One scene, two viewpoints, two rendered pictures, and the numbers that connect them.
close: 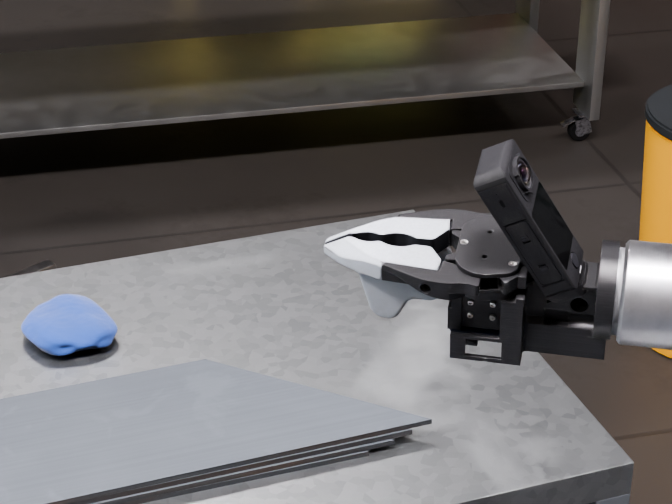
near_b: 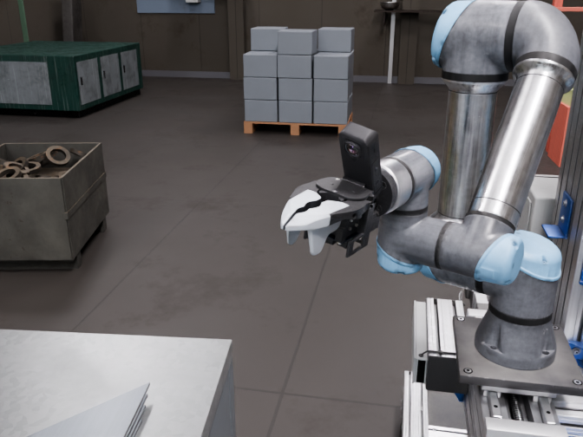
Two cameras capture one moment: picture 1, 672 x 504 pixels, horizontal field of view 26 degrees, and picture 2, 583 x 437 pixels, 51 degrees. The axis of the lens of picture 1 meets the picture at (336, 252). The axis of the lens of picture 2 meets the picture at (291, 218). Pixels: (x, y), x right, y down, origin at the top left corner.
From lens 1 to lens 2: 0.93 m
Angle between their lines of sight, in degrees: 59
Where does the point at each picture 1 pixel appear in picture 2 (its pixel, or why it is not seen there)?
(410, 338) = (59, 370)
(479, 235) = (332, 186)
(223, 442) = not seen: outside the picture
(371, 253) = (318, 213)
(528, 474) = (211, 372)
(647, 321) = (406, 191)
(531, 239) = (377, 167)
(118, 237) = not seen: outside the picture
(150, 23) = not seen: outside the picture
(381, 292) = (318, 238)
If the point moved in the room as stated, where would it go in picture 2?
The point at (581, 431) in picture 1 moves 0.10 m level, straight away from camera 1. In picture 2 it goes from (196, 345) to (160, 329)
